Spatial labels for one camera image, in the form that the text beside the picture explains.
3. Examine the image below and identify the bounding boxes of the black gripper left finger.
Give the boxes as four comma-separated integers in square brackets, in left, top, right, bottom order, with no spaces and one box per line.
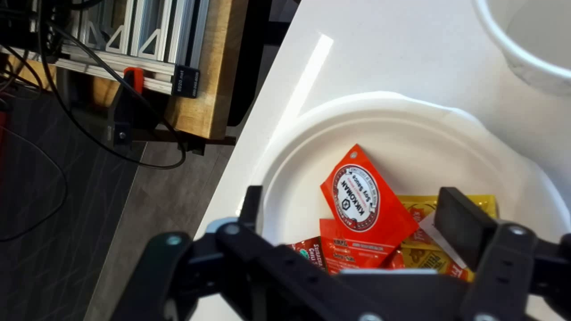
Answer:
[110,183,335,321]

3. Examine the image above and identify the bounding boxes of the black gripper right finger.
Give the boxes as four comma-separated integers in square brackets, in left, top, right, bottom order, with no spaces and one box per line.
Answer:
[433,185,571,321]

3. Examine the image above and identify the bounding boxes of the red sachet with round logo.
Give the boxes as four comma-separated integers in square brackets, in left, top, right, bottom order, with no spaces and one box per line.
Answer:
[319,142,420,249]

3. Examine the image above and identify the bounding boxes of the white paper plate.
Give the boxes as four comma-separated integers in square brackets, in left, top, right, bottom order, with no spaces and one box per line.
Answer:
[254,88,571,321]

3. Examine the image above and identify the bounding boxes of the red and black clamp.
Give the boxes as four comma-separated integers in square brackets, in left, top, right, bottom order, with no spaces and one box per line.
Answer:
[112,65,147,146]

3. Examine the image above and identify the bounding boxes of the printed paper cup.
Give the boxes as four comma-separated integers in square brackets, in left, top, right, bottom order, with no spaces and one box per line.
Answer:
[472,0,571,92]

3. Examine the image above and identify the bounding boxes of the black cable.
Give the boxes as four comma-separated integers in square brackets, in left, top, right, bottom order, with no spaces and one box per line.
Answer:
[33,0,188,170]
[0,126,69,244]

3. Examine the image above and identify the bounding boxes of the metal frame with clamp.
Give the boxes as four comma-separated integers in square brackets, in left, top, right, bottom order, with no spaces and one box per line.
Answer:
[90,0,235,142]

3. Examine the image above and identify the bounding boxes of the aluminium extrusion frame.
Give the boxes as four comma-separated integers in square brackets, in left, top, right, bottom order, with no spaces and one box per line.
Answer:
[51,0,210,99]

